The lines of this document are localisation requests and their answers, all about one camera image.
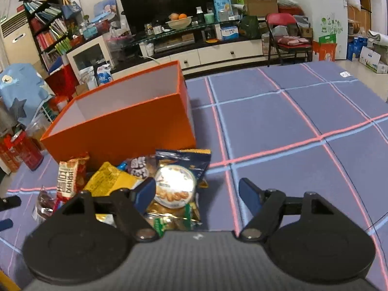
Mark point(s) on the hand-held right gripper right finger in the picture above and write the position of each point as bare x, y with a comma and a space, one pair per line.
248, 194

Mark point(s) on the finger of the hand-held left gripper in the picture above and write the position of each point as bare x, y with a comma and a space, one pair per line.
10, 203
6, 224

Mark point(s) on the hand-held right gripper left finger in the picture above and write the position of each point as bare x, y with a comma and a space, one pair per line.
145, 192

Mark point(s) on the dark blue cookie packet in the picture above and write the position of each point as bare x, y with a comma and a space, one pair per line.
178, 185

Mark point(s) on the orange cardboard box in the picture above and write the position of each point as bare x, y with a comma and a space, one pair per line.
136, 133

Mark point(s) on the dark chocolate snack packet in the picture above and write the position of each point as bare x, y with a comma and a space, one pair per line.
139, 165

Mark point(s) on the dark red snack packet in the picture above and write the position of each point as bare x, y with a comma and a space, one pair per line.
45, 203

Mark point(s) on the yellow snack packet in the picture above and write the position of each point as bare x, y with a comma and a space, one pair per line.
109, 177

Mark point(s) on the gold green snack packet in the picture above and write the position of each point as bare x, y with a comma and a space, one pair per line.
172, 221

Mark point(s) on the red gift boxes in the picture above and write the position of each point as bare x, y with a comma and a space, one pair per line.
24, 151

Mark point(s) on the red white label snack packet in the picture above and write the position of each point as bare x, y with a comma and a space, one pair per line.
68, 178

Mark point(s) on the blue plaid blanket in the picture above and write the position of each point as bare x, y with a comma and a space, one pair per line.
272, 121

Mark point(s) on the blue star print cloth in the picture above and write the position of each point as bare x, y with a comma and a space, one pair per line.
21, 91

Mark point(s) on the blue white bag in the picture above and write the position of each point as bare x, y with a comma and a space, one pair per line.
103, 75

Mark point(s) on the white pouch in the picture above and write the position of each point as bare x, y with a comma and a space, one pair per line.
88, 77

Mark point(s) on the white black TV stand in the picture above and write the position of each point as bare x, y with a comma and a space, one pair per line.
218, 53

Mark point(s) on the silver media player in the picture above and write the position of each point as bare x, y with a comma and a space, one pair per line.
172, 46

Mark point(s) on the pink folded clothes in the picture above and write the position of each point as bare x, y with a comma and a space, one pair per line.
292, 40

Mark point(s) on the beige standing air conditioner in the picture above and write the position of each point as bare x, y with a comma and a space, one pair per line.
18, 42

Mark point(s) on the white glass door cabinet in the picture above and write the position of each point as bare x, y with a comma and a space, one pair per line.
91, 41

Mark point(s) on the orange white paper bag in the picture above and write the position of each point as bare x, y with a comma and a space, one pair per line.
326, 51

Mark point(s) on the dark green bag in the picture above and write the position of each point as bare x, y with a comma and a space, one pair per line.
248, 27

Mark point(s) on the fruit bowl with oranges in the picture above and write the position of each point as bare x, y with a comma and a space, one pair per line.
178, 22

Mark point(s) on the red folding chair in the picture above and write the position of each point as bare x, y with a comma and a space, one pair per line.
282, 19

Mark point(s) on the white blue green carton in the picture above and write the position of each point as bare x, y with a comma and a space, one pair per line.
372, 60

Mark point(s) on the black bookshelf with books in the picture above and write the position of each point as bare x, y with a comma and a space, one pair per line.
45, 21

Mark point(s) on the brown cardboard box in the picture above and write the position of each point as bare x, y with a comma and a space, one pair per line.
260, 6

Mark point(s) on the blue picture board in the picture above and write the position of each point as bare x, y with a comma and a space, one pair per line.
104, 7

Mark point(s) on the blue white standing packet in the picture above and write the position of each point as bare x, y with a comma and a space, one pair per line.
221, 6

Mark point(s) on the blue tote bag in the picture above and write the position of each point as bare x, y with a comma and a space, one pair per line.
71, 9

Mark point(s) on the white chest freezer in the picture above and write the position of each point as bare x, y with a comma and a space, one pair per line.
315, 6

